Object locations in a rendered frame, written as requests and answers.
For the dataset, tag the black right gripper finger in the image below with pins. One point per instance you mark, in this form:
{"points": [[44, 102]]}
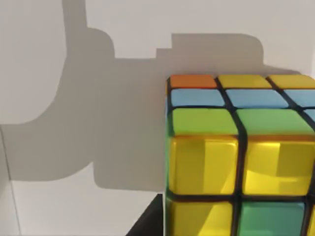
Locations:
{"points": [[152, 218]]}

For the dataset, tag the multicoloured puzzle cube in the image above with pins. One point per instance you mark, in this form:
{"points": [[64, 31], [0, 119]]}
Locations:
{"points": [[236, 157]]}

